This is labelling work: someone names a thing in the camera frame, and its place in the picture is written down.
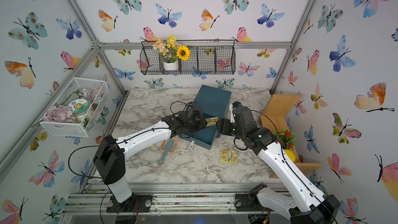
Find yellow cookie packet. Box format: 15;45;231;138
229;149;239;164
205;117;219;127
220;149;229;163

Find dark teal top drawer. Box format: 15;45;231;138
180;125;220;150

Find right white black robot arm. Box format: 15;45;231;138
217;102;340;224

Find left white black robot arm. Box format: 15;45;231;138
93;102;207;204

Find dark teal drawer cabinet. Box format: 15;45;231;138
193;85;232;118

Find pink wooden brush tray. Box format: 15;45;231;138
161;136;180;152

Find red flower green plant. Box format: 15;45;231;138
274;128;296;151

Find yellow toy on shelf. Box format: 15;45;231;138
284;149;296;162

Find white pot yellow flowers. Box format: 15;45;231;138
152;35;191;72

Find round green label tin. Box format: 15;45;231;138
68;99;89;115

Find pink artificial flower bunch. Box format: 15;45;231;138
41;105;76;123

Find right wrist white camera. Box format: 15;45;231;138
229;101;242;123

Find wooden wall shelf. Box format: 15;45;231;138
259;93;321;175

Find teal handled brush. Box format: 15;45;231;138
157;144;172;168

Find black wire wall basket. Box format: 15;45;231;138
137;39;236;76

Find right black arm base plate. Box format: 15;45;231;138
234;183;274;212

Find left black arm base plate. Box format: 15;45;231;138
106;194;153;213

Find white mesh wall basket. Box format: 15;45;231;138
39;77;109;138

